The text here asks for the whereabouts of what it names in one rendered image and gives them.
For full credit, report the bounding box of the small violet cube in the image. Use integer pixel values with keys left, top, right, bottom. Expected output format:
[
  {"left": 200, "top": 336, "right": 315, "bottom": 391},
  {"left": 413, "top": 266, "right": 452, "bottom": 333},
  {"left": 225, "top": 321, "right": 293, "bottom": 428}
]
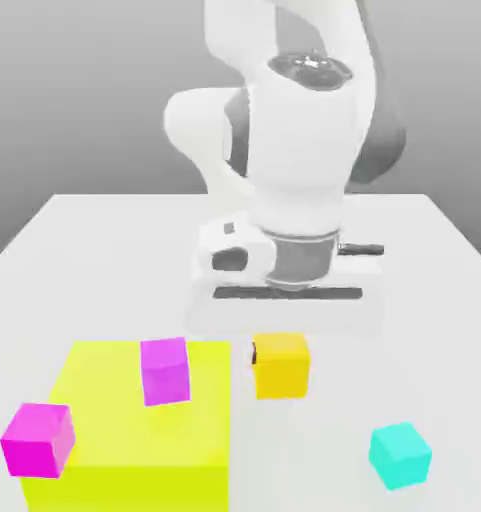
[{"left": 139, "top": 336, "right": 192, "bottom": 408}]

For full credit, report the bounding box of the small cyan cube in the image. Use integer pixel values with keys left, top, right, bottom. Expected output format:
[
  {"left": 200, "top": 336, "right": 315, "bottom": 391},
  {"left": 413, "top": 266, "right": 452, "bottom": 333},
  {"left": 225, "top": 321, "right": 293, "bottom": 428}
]
[{"left": 368, "top": 421, "right": 433, "bottom": 492}]

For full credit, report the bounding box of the large yellow box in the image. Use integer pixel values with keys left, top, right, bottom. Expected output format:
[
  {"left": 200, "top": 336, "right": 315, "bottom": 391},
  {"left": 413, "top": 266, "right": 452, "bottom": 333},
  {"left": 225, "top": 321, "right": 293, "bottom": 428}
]
[{"left": 20, "top": 339, "right": 232, "bottom": 512}]

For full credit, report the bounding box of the small orange cube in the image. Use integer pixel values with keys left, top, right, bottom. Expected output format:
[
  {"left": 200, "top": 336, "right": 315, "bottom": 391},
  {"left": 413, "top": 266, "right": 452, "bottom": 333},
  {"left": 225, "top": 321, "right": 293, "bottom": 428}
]
[{"left": 250, "top": 332, "right": 312, "bottom": 400}]

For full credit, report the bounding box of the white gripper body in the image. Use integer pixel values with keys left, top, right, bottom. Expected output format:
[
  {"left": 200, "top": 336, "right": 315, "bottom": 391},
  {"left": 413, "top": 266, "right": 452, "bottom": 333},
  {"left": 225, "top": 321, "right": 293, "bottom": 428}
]
[{"left": 183, "top": 258, "right": 386, "bottom": 336}]

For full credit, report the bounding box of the small magenta cube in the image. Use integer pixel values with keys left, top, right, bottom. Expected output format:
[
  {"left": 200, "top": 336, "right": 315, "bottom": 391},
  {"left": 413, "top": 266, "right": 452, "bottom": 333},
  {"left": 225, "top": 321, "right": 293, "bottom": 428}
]
[{"left": 0, "top": 402, "right": 77, "bottom": 480}]

